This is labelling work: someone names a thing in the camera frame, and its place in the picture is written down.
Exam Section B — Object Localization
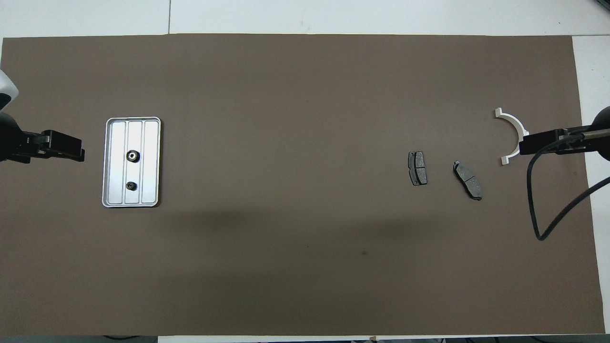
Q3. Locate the long dark brake pad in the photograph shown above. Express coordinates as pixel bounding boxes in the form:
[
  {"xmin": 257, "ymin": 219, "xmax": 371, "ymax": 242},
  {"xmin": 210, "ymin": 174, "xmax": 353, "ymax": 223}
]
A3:
[{"xmin": 453, "ymin": 161, "xmax": 483, "ymax": 201}]

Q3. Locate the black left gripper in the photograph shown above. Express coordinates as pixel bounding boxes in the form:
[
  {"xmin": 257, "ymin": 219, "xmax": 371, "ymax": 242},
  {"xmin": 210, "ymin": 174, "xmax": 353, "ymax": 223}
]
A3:
[{"xmin": 0, "ymin": 112, "xmax": 85, "ymax": 165}]

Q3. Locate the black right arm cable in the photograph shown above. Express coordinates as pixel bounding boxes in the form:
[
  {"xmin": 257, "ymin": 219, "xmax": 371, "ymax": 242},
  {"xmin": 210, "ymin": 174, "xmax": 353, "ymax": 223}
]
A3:
[{"xmin": 526, "ymin": 126, "xmax": 610, "ymax": 241}]

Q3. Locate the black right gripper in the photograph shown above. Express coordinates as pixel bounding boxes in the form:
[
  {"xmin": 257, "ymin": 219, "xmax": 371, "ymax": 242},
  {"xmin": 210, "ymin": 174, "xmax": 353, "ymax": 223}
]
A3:
[{"xmin": 519, "ymin": 106, "xmax": 610, "ymax": 160}]

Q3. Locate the brown table mat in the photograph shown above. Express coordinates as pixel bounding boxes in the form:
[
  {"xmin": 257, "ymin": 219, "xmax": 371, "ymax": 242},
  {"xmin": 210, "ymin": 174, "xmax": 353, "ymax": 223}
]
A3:
[{"xmin": 0, "ymin": 33, "xmax": 605, "ymax": 336}]

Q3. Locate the silver metal tray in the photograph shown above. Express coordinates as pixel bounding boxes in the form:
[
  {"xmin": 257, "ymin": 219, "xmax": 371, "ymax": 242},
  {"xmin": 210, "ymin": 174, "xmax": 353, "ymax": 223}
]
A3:
[{"xmin": 102, "ymin": 117, "xmax": 162, "ymax": 208}]

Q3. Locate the short dark brake pad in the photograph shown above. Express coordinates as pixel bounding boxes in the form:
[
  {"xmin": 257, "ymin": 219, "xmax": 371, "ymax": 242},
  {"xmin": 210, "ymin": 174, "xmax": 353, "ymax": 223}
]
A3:
[{"xmin": 408, "ymin": 151, "xmax": 428, "ymax": 187}]

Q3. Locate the white semicircular bracket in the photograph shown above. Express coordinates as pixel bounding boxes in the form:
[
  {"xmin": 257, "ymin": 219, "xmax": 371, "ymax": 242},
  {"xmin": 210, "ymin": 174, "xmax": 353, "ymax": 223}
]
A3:
[{"xmin": 494, "ymin": 108, "xmax": 529, "ymax": 166}]

